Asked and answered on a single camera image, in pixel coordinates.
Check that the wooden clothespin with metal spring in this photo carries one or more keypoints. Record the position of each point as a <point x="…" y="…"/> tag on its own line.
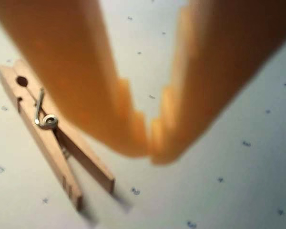
<point x="50" y="143"/>

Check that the white dotted paper mat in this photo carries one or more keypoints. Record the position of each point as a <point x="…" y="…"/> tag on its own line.
<point x="228" y="179"/>

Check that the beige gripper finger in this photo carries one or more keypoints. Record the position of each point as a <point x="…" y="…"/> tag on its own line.
<point x="217" y="59"/>
<point x="74" y="71"/>

